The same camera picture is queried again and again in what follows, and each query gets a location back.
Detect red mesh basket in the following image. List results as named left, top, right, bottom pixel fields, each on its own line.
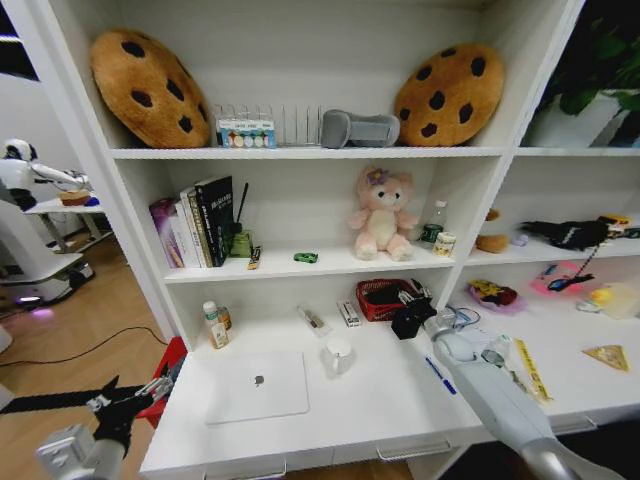
left=355, top=278, right=427, bottom=323

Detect blue cable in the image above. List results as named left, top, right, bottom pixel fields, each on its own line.
left=443, top=305, right=482, bottom=332

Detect white plant pot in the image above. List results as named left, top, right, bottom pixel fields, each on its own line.
left=523, top=89, right=632, bottom=149

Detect yellow rubber duck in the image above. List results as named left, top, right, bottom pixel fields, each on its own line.
left=576, top=281, right=640, bottom=320

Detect white humanoid robot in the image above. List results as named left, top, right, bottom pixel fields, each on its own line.
left=0, top=138, right=97, bottom=307

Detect clear packet with pen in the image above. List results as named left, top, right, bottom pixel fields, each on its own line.
left=296, top=305, right=333, bottom=339

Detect round brown cookie pillow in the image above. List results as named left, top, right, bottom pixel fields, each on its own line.
left=393, top=42, right=506, bottom=148

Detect blue pen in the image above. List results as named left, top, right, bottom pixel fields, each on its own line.
left=424, top=355, right=458, bottom=397

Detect brown bowl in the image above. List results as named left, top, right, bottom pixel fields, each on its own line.
left=57, top=190, right=92, bottom=208

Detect white mug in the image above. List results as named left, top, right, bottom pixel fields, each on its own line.
left=320, top=337, right=358, bottom=380

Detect purple book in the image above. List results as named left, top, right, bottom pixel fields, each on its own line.
left=148, top=197, right=187, bottom=270

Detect white medicine bottle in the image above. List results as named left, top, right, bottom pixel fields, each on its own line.
left=201, top=300, right=231, bottom=350

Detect yellow pizza slice toy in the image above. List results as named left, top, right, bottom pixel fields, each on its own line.
left=581, top=344, right=632, bottom=374

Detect yellow ruler packet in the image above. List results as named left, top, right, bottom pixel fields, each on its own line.
left=513, top=337, right=554, bottom=404

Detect pink toy card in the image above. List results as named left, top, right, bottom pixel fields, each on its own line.
left=529, top=259, right=597, bottom=297

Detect white shelf unit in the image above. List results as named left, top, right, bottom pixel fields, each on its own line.
left=19, top=0, right=640, bottom=480

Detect black floor cable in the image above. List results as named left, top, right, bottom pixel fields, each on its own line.
left=0, top=325, right=170, bottom=369

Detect box of coloured paint pots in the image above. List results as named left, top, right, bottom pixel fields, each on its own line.
left=215, top=117, right=278, bottom=150

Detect pink plush bunny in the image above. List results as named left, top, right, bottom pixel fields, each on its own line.
left=347, top=165, right=421, bottom=263

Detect silver laptop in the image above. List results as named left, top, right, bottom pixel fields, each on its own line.
left=204, top=350, right=312, bottom=427

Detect green reed diffuser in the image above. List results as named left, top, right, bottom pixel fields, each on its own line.
left=228, top=182, right=254, bottom=259

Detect purple wrapped flower bouquet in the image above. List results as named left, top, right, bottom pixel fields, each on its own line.
left=465, top=278, right=529, bottom=315

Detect large brown cookie pillow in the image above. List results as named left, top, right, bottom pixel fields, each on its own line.
left=88, top=28, right=212, bottom=150

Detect green potted plant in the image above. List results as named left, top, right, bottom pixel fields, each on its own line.
left=548, top=0, right=640, bottom=117

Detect beige spine book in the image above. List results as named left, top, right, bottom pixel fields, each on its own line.
left=179, top=186, right=215, bottom=269

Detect white side table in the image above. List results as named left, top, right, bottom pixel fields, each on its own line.
left=23, top=196, right=114, bottom=255

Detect white book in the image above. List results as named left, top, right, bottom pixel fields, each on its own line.
left=172, top=199, right=202, bottom=269

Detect grey neck pillow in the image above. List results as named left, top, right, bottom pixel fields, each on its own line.
left=320, top=109, right=402, bottom=150

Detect black plush bird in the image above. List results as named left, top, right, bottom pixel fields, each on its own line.
left=519, top=216, right=627, bottom=252

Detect small white box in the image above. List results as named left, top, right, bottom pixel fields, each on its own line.
left=336, top=299, right=363, bottom=329

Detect clear water bottle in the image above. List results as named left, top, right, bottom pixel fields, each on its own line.
left=418, top=199, right=449, bottom=251

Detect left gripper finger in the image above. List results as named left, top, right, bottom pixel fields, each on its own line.
left=0, top=375, right=132, bottom=416
left=130, top=355, right=185, bottom=404

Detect black book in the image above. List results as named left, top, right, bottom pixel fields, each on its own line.
left=193, top=174, right=236, bottom=268

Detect metal drawer handle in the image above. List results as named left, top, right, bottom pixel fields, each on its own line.
left=549, top=415, right=599, bottom=436
left=375, top=438, right=454, bottom=462
left=202, top=458, right=289, bottom=480

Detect red plastic bin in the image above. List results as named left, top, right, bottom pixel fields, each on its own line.
left=134, top=335, right=189, bottom=430

